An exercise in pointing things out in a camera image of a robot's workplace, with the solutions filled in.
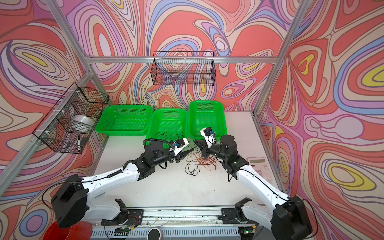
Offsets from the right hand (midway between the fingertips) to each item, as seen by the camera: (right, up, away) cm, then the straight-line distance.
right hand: (197, 144), depth 76 cm
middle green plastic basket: (-22, +10, +35) cm, 43 cm away
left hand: (-2, 0, -4) cm, 5 cm away
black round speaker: (-19, -38, -11) cm, 45 cm away
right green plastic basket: (+6, +19, +44) cm, 48 cm away
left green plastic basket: (-56, +14, +38) cm, 69 cm away
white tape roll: (-57, +13, -3) cm, 58 cm away
